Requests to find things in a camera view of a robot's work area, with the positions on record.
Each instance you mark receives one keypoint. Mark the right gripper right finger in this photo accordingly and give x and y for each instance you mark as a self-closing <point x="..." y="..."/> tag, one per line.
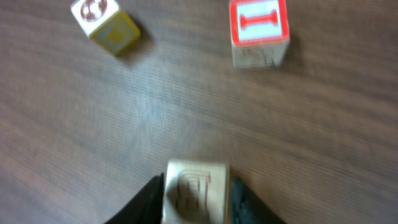
<point x="247" y="208"/>

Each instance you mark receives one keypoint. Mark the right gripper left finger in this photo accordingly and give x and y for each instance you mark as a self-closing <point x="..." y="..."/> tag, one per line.
<point x="145" y="207"/>

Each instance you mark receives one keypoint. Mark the white block blue side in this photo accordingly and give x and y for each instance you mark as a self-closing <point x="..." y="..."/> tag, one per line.
<point x="196" y="192"/>

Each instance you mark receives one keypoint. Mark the red top block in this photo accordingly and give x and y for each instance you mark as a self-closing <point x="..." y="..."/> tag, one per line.
<point x="260" y="32"/>

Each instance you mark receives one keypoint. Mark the white block yellow side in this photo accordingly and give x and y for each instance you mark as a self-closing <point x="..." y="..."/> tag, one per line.
<point x="105" y="23"/>

